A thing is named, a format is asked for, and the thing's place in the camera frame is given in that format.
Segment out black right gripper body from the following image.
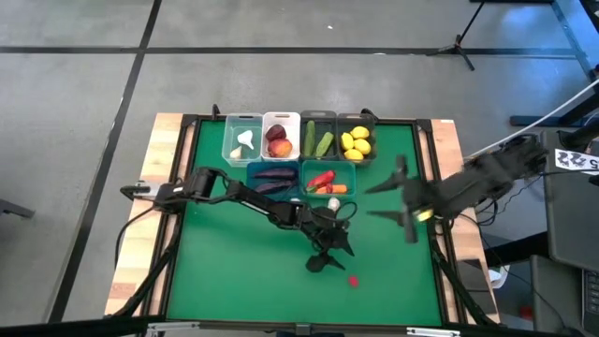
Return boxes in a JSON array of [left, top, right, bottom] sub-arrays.
[[396, 154, 444, 244]]

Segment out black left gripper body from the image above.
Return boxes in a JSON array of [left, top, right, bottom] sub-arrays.
[[299, 208, 351, 273]]

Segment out orange carrot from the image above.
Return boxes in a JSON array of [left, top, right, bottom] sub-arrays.
[[316, 183, 349, 196]]

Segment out long red pepper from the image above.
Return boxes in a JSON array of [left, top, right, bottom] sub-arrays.
[[306, 169, 337, 189]]

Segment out short light green cucumber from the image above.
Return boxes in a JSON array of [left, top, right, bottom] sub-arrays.
[[314, 131, 336, 159]]

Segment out long dark green cucumber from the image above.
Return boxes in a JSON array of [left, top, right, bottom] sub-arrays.
[[303, 119, 318, 158]]

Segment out red orange apple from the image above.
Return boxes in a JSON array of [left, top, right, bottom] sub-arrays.
[[267, 138, 295, 159]]

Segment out white garlic cloves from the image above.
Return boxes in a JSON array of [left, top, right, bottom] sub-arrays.
[[236, 129, 256, 152]]

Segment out teal plastic bin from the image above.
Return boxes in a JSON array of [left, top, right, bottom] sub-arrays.
[[300, 160, 358, 201]]

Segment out dark grey plastic bin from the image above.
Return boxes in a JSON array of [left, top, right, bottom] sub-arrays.
[[335, 111, 378, 168], [299, 110, 339, 163]]

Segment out blue plastic bin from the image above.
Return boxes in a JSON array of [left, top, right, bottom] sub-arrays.
[[246, 160, 302, 198]]

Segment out green table mat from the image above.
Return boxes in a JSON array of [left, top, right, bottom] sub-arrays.
[[166, 120, 444, 328]]

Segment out white plastic bin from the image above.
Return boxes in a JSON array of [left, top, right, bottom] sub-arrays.
[[260, 110, 302, 163]]

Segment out white cup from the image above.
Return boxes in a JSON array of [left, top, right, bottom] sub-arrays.
[[488, 264, 512, 290]]

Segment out clear plastic bin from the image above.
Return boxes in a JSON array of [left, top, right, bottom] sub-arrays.
[[221, 111, 264, 168]]

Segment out black tripod stand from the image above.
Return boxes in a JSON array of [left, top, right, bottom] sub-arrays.
[[424, 0, 489, 72]]

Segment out dark grey cabinet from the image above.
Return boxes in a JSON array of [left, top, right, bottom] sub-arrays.
[[540, 128, 599, 273]]

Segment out white numbered tag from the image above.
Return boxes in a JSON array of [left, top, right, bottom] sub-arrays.
[[554, 147, 599, 177]]

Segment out black keyboard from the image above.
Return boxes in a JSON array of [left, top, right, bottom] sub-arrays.
[[581, 269, 599, 331]]

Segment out grey chair leg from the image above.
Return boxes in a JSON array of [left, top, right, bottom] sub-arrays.
[[0, 198, 37, 220]]

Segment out silver frame bracket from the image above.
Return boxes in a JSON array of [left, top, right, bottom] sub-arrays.
[[146, 320, 201, 335], [405, 327, 462, 337]]

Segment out white floor cable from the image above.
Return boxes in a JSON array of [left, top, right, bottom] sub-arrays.
[[462, 78, 599, 160]]

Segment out black aluminium rig frame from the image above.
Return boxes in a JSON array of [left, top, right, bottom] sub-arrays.
[[0, 103, 504, 337]]

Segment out black monitor mount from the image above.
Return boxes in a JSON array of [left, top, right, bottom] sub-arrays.
[[559, 119, 599, 152]]

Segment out black floor cable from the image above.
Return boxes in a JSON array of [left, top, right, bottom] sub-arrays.
[[113, 205, 160, 269]]

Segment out black desk leg frame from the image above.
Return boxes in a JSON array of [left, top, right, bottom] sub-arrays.
[[470, 0, 599, 127]]

